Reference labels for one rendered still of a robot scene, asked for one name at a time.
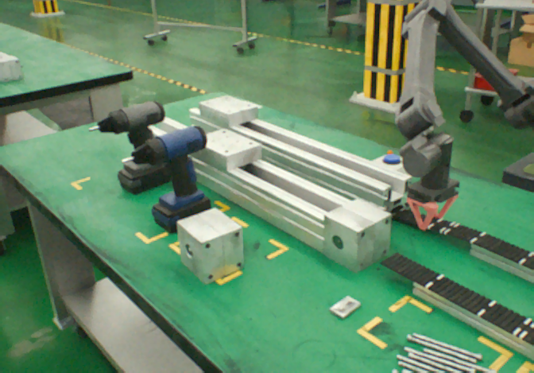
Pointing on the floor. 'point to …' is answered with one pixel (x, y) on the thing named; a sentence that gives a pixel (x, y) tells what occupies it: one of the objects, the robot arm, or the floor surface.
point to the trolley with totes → (509, 2)
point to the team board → (202, 25)
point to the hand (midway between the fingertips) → (429, 221)
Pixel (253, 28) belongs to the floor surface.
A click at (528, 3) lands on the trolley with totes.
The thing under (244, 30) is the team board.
